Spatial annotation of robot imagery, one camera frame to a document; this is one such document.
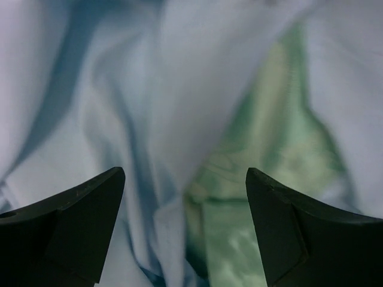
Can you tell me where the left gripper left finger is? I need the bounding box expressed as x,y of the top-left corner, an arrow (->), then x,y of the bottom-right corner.
1,167 -> 125,286

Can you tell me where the green and blue pillowcase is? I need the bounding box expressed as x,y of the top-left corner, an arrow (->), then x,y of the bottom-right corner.
1,1 -> 382,286

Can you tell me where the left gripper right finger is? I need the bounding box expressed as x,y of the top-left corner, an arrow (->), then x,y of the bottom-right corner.
246,168 -> 382,286

